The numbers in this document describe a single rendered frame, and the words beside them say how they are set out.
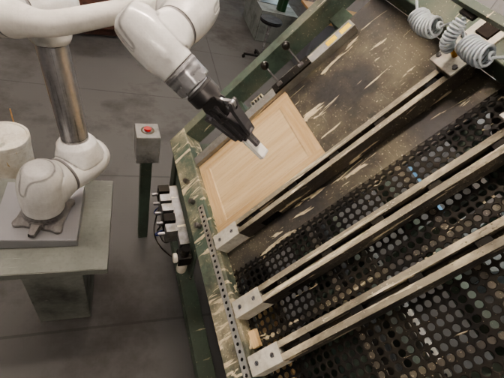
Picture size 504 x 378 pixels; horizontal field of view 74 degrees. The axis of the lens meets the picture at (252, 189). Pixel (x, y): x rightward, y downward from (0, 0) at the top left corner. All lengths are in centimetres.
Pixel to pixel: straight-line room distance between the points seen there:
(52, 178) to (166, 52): 80
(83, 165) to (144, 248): 108
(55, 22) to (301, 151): 89
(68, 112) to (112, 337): 130
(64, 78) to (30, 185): 40
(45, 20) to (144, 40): 33
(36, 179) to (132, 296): 111
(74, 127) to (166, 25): 76
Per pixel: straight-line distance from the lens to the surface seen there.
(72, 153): 149
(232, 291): 132
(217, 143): 165
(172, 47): 77
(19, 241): 159
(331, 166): 120
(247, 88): 180
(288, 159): 137
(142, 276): 234
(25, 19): 107
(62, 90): 138
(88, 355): 217
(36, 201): 146
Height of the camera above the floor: 206
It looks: 44 degrees down
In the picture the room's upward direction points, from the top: 21 degrees clockwise
